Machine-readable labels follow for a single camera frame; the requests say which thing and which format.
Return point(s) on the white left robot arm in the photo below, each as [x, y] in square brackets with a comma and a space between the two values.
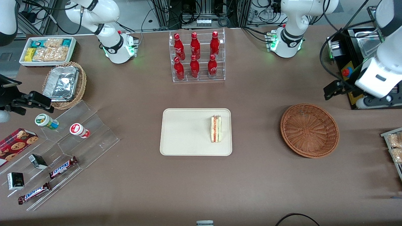
[295, 18]

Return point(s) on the aluminium foil tray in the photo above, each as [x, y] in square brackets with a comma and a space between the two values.
[61, 83]

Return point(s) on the small dark green box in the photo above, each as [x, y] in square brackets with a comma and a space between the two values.
[38, 161]
[15, 181]

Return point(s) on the teal snack packet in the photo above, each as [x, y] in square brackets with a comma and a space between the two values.
[67, 42]
[38, 43]

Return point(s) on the red emergency stop button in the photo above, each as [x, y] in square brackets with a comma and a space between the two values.
[346, 72]

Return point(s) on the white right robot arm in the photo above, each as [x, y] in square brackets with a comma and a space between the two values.
[106, 12]

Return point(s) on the clear acrylic bottle rack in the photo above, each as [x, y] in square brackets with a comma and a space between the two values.
[202, 78]

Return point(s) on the snickers chocolate bar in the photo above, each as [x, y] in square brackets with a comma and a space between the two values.
[62, 167]
[34, 193]

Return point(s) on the red label yogurt cup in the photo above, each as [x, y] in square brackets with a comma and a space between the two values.
[78, 130]

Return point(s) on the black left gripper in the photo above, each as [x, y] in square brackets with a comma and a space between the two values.
[344, 84]

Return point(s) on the light wicker basket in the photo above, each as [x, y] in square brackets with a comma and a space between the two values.
[81, 84]

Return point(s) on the brown wicker basket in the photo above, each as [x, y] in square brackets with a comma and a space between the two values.
[309, 130]

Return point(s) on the red tartan cookie box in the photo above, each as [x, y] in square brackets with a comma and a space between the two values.
[15, 146]

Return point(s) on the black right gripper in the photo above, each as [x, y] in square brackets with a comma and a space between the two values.
[7, 96]

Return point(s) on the aluminium frame rack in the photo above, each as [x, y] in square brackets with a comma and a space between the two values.
[165, 14]

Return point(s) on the yellow snack packet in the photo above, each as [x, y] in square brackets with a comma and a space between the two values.
[29, 54]

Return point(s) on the white plastic snack bin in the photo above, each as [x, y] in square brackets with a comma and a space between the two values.
[22, 61]

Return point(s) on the clear acrylic stepped display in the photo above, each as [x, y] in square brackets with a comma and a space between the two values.
[94, 138]

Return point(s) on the small clear cracker bag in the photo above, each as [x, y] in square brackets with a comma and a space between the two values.
[53, 43]

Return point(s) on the green label yogurt cup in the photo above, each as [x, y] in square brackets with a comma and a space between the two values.
[45, 121]

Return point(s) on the cream plastic tray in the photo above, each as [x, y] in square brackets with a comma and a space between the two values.
[185, 131]

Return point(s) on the triangular sandwich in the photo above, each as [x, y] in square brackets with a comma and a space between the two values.
[216, 128]

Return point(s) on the red cola bottle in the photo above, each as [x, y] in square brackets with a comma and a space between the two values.
[214, 45]
[195, 47]
[179, 47]
[194, 68]
[212, 67]
[179, 69]

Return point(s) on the white power strip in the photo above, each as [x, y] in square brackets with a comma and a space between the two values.
[203, 22]

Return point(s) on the clear fried snack bag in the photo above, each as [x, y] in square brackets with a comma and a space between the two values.
[397, 155]
[395, 140]

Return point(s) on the small grey device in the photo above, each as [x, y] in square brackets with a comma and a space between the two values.
[204, 223]

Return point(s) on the large clear cracker bag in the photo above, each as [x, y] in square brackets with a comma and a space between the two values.
[51, 54]

